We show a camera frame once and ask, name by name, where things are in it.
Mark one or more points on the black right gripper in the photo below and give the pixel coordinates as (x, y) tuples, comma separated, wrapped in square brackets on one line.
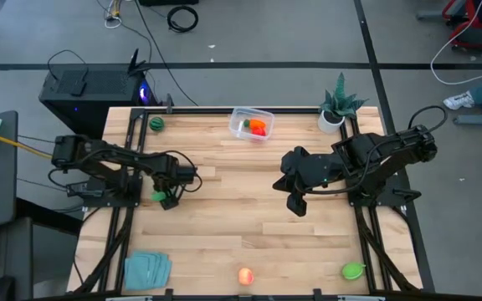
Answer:
[(312, 169)]

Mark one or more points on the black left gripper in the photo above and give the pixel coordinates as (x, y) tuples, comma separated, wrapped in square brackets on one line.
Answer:
[(174, 173)]

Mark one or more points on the dark green toy cucumber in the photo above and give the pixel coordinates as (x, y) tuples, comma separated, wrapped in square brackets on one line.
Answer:
[(158, 196)]

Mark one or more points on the red toy pepper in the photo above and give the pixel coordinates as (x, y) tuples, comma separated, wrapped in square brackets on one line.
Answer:
[(259, 131)]

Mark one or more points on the striped green toy watermelon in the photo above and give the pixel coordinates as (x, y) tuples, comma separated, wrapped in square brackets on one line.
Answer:
[(156, 124)]

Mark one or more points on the orange toy carrot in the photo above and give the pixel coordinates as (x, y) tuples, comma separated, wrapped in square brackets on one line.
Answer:
[(257, 123)]

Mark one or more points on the orange pink toy peach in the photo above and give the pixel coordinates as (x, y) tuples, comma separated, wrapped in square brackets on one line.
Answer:
[(246, 277)]

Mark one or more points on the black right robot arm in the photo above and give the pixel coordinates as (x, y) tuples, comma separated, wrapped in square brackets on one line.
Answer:
[(391, 154)]

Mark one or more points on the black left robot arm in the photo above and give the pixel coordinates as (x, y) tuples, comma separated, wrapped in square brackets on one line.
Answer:
[(111, 156)]

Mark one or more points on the clear plastic tupperware container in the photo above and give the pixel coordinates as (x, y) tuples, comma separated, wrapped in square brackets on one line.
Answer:
[(237, 129)]

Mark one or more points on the teal cloth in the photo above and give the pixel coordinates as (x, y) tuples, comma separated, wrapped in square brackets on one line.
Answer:
[(163, 269), (157, 269), (138, 271), (169, 267)]

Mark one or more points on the black power brick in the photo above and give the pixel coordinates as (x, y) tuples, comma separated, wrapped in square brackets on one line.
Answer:
[(84, 189)]

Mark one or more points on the white plant pot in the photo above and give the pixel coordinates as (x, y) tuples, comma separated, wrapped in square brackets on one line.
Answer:
[(329, 124)]

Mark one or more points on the lime green toy fruit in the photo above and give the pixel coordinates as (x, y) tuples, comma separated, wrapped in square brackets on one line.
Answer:
[(352, 271)]

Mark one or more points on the green potted succulent plant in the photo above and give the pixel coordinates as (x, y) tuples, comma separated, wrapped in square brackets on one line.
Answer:
[(340, 102)]

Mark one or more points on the black computer tower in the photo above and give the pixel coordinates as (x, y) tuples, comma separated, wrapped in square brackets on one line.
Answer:
[(90, 108)]

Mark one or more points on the small black box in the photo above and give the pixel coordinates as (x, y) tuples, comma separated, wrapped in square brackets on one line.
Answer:
[(78, 88)]

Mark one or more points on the dark grey cabinet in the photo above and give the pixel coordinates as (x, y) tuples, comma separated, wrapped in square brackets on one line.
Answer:
[(15, 259)]

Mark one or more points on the grey metal foot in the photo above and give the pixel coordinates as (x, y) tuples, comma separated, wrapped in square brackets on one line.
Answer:
[(479, 119)]

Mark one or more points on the red metal frame cart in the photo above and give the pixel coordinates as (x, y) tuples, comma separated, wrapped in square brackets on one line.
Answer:
[(469, 39)]

